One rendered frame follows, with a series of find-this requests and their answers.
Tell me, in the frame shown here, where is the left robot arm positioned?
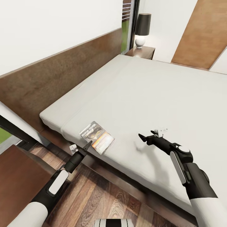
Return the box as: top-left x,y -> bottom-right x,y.
7,141 -> 92,227

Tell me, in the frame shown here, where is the hardback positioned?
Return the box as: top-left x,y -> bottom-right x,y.
79,119 -> 115,155

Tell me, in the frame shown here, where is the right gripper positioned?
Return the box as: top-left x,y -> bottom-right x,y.
138,131 -> 168,151

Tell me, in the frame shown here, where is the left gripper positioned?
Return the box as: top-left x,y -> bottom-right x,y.
69,141 -> 92,167

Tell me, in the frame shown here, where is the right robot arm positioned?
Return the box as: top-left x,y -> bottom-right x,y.
138,127 -> 227,227

